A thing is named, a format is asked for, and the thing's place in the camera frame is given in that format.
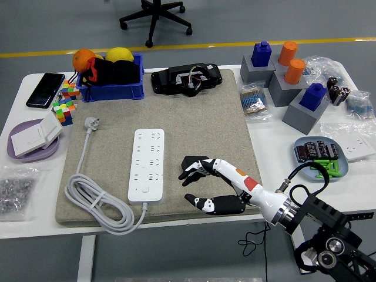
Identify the bag of taped resistors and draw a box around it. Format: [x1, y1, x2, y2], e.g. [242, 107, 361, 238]
[239, 82, 273, 122]

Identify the orange cylinder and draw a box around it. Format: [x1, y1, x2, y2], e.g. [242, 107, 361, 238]
[277, 41, 299, 67]
[283, 58, 307, 86]

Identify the white power strip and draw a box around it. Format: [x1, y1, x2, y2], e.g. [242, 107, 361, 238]
[127, 128, 165, 206]

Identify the purple plate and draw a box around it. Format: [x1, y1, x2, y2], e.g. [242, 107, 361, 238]
[6, 118, 61, 164]

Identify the small clear bag of resistors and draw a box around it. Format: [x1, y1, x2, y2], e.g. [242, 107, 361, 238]
[345, 90, 375, 120]

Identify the blue square peg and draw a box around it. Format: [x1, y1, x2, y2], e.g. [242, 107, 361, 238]
[251, 41, 273, 68]
[298, 83, 328, 112]

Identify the large colourful puzzle cube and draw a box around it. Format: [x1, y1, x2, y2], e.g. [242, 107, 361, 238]
[52, 98, 77, 127]

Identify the pile of green cylinders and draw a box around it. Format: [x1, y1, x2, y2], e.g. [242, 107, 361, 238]
[310, 158, 343, 180]

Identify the plain black cloth pouch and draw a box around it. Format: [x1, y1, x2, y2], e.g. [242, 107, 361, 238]
[113, 60, 141, 86]

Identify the bag of black capacitors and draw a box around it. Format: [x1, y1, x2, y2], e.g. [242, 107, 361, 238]
[327, 76, 351, 107]

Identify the large white switch panel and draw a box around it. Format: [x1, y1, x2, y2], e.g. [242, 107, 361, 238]
[11, 123, 48, 158]

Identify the bag of metal nuts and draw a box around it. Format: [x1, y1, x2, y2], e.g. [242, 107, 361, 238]
[0, 166, 42, 223]

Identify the large clear bag of resistors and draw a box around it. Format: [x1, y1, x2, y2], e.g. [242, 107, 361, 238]
[302, 55, 349, 89]

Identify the black office chair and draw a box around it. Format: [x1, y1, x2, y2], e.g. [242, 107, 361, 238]
[119, 0, 194, 49]

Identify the black pouch with red lining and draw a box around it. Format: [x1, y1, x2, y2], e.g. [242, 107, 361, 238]
[70, 56, 115, 95]

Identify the large yellow lemon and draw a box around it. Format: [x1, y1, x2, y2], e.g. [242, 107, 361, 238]
[105, 46, 135, 63]

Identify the small white switch panel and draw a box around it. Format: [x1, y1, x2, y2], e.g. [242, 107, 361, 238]
[39, 111, 64, 150]

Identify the black device with coloured wires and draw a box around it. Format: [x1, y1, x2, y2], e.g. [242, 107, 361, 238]
[150, 62, 223, 97]

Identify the blue-grey plate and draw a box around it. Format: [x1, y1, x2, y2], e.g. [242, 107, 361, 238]
[294, 136, 350, 183]

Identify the white power cord with plug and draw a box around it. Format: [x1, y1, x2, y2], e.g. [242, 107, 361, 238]
[64, 116, 147, 236]

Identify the white table leg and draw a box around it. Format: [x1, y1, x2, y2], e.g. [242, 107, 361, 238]
[76, 234, 96, 282]
[290, 226, 307, 256]

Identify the grey-brown mat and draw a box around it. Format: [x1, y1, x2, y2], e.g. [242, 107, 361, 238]
[55, 69, 267, 227]

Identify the blue plastic bin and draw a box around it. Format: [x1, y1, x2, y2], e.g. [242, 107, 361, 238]
[75, 53, 145, 103]

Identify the small colourful puzzle cube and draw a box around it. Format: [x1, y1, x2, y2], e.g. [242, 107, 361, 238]
[61, 80, 81, 100]

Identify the grey block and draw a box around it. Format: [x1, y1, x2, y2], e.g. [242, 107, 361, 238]
[282, 88, 330, 136]
[268, 70, 310, 108]
[271, 53, 294, 73]
[240, 54, 277, 85]

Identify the black smartphone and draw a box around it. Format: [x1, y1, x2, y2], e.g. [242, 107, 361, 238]
[25, 72, 66, 109]

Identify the white wall socket in bag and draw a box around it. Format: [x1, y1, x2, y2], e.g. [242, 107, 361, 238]
[320, 122, 376, 163]

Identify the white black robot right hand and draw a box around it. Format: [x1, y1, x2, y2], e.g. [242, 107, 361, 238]
[178, 157, 291, 226]

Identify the thin black adapter cord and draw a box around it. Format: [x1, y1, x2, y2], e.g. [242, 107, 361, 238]
[237, 221, 271, 282]

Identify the dark brown capacitor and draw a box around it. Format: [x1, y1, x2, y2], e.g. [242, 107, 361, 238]
[304, 141, 317, 161]
[326, 143, 340, 161]
[315, 140, 329, 159]
[295, 145, 308, 164]

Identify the orange fruit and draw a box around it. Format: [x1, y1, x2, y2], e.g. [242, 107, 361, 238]
[72, 48, 97, 73]

